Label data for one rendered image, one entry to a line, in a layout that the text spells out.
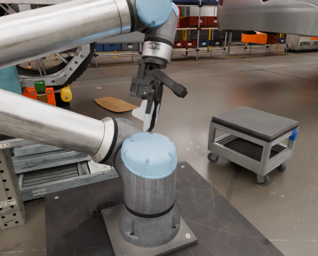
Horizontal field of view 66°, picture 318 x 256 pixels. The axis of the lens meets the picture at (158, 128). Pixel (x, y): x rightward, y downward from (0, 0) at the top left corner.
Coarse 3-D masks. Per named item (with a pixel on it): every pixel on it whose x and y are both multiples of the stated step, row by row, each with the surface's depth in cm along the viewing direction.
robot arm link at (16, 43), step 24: (96, 0) 49; (120, 0) 50; (144, 0) 50; (168, 0) 53; (0, 24) 43; (24, 24) 44; (48, 24) 45; (72, 24) 47; (96, 24) 49; (120, 24) 52; (144, 24) 54; (0, 48) 43; (24, 48) 45; (48, 48) 48; (72, 48) 52
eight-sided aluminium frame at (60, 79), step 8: (88, 48) 128; (80, 56) 129; (72, 64) 129; (64, 72) 129; (72, 72) 130; (24, 80) 123; (32, 80) 124; (40, 80) 126; (48, 80) 127; (56, 80) 128; (64, 80) 130
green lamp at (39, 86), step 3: (36, 81) 101; (39, 81) 101; (42, 81) 101; (36, 84) 100; (39, 84) 100; (42, 84) 101; (36, 87) 100; (39, 87) 101; (42, 87) 101; (45, 87) 102; (36, 90) 101; (39, 90) 101; (42, 90) 102; (45, 90) 102
